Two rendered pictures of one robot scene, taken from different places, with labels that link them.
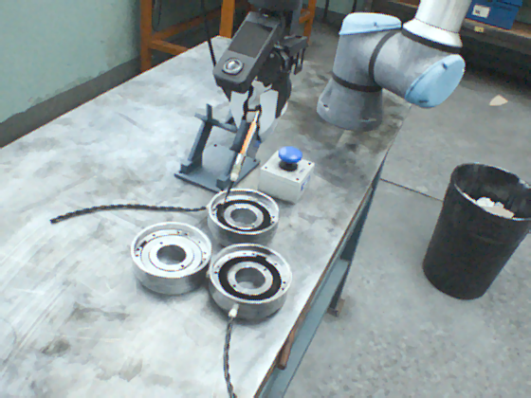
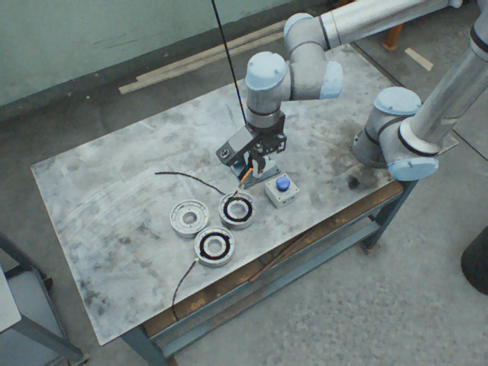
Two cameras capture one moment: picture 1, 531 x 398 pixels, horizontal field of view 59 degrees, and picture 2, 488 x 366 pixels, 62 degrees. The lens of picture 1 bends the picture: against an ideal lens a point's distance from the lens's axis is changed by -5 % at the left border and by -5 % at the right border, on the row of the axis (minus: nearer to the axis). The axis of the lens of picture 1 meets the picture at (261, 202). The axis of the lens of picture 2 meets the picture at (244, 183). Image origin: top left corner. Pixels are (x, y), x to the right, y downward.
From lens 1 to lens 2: 0.63 m
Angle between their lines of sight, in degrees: 32
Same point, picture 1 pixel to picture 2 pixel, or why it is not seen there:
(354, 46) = (375, 116)
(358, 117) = (370, 158)
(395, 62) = (387, 143)
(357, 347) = (366, 282)
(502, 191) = not seen: outside the picture
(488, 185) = not seen: outside the picture
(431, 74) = (399, 165)
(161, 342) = (164, 257)
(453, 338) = (446, 314)
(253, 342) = (200, 275)
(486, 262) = not seen: outside the picture
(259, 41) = (242, 143)
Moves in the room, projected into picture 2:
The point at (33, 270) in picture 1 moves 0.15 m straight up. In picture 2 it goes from (135, 198) to (123, 168)
